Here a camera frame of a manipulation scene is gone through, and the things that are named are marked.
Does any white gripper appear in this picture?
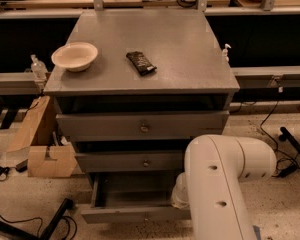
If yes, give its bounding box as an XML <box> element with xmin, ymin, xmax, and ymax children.
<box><xmin>171</xmin><ymin>173</ymin><xmax>189</xmax><ymax>209</ymax></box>

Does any grey bottom drawer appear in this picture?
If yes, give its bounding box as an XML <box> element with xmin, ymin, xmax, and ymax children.
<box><xmin>81</xmin><ymin>171</ymin><xmax>191</xmax><ymax>223</ymax></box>

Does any grey drawer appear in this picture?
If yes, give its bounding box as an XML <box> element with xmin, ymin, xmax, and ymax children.
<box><xmin>81</xmin><ymin>171</ymin><xmax>191</xmax><ymax>223</ymax></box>
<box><xmin>56</xmin><ymin>111</ymin><xmax>229</xmax><ymax>142</ymax></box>
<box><xmin>76</xmin><ymin>150</ymin><xmax>184</xmax><ymax>173</ymax></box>

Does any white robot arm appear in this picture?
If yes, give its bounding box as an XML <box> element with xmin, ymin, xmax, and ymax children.
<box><xmin>171</xmin><ymin>135</ymin><xmax>277</xmax><ymax>240</ymax></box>

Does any grey middle drawer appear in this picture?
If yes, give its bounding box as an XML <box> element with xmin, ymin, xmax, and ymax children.
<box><xmin>76</xmin><ymin>150</ymin><xmax>184</xmax><ymax>173</ymax></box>

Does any grey top drawer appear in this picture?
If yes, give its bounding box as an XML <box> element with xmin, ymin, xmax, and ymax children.
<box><xmin>56</xmin><ymin>111</ymin><xmax>229</xmax><ymax>142</ymax></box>

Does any grey drawer cabinet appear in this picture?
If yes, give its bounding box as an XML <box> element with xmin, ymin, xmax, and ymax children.
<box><xmin>43</xmin><ymin>9</ymin><xmax>240</xmax><ymax>185</ymax></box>

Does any black stand leg left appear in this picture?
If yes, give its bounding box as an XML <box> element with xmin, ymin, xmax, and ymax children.
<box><xmin>0</xmin><ymin>198</ymin><xmax>74</xmax><ymax>240</ymax></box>

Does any black stand leg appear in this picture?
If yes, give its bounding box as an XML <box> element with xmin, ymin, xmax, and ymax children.
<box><xmin>279</xmin><ymin>127</ymin><xmax>300</xmax><ymax>154</ymax></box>
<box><xmin>0</xmin><ymin>198</ymin><xmax>74</xmax><ymax>240</ymax></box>

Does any cardboard box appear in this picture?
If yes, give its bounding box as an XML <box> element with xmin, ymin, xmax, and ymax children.
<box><xmin>7</xmin><ymin>96</ymin><xmax>77</xmax><ymax>178</ymax></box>

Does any black stand leg right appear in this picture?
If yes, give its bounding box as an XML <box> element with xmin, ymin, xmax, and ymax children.
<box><xmin>279</xmin><ymin>127</ymin><xmax>300</xmax><ymax>154</ymax></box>

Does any black snack packet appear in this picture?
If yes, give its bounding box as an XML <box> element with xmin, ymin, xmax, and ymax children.
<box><xmin>126</xmin><ymin>51</ymin><xmax>157</xmax><ymax>76</ymax></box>

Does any white pump bottle right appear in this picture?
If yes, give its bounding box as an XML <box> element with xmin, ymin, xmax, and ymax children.
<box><xmin>222</xmin><ymin>43</ymin><xmax>232</xmax><ymax>62</ymax></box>

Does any white bowl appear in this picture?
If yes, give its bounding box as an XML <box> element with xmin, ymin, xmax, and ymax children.
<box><xmin>51</xmin><ymin>42</ymin><xmax>98</xmax><ymax>72</ymax></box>

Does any clear sanitizer bottle left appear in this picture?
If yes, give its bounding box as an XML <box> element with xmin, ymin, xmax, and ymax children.
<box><xmin>31</xmin><ymin>55</ymin><xmax>47</xmax><ymax>80</ymax></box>

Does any black floor cable right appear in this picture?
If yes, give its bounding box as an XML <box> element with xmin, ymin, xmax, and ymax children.
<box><xmin>259</xmin><ymin>100</ymin><xmax>300</xmax><ymax>179</ymax></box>

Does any black floor cable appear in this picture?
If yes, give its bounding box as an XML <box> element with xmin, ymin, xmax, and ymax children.
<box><xmin>259</xmin><ymin>100</ymin><xmax>300</xmax><ymax>179</ymax></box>
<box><xmin>0</xmin><ymin>202</ymin><xmax>78</xmax><ymax>240</ymax></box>

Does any black floor cable left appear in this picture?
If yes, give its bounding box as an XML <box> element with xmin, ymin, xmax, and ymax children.
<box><xmin>0</xmin><ymin>202</ymin><xmax>78</xmax><ymax>240</ymax></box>

